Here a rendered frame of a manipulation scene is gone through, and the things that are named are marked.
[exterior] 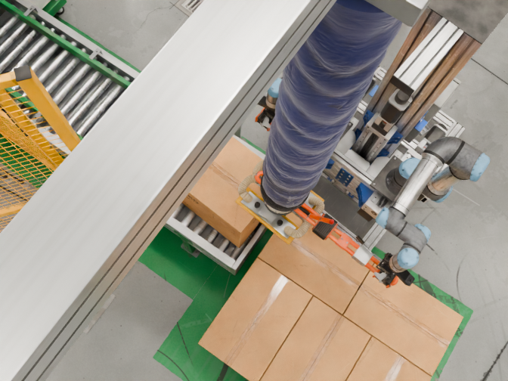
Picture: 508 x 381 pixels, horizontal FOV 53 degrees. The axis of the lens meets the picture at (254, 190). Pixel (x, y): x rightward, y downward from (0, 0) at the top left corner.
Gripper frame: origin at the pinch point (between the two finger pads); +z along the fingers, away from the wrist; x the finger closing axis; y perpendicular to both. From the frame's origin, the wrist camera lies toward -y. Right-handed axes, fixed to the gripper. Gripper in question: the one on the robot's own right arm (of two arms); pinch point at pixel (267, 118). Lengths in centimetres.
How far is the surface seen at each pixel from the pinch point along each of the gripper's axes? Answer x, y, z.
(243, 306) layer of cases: -72, 46, 71
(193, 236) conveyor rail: -60, -1, 66
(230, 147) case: -13.2, -11.7, 30.5
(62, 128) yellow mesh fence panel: -74, -45, -48
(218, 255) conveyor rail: -58, 17, 66
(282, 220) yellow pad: -33, 37, 10
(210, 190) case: -40, -4, 31
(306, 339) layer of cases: -63, 86, 71
